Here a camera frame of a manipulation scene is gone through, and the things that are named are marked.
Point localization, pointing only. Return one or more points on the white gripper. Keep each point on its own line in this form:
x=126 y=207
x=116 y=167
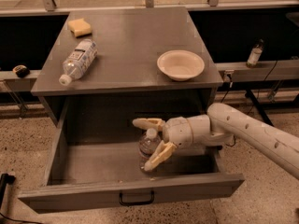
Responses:
x=177 y=132

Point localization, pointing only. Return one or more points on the clear water bottle red band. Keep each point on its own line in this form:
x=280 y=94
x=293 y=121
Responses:
x=147 y=144

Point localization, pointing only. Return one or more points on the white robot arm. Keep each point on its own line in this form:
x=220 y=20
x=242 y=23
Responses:
x=219 y=125

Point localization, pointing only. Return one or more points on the open grey top drawer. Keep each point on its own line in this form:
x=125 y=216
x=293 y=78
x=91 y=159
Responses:
x=95 y=155

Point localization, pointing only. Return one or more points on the grey cabinet with drawer opening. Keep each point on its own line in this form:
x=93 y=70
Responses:
x=129 y=42

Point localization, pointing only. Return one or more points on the labelled clear water bottle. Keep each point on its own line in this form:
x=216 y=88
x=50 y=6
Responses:
x=78 y=61

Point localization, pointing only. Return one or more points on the small bottle on ledge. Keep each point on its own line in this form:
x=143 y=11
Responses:
x=255 y=53

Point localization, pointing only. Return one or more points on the white bowl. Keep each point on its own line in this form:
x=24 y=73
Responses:
x=181 y=65

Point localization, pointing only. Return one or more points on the black stand leg with wheel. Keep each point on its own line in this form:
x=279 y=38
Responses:
x=256 y=104

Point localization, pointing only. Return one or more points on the yellow sponge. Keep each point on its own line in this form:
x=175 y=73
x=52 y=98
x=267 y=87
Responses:
x=79 y=27

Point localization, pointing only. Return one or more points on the black yellow tape measure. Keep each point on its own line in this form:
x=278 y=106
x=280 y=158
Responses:
x=21 y=71

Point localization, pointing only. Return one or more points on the black object at left edge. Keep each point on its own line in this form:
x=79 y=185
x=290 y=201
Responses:
x=5 y=179

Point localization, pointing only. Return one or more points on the black drawer handle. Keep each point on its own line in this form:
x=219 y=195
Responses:
x=136 y=198

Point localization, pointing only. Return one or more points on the metal window frame rail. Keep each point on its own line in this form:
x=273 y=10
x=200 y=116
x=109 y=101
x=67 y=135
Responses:
x=149 y=3

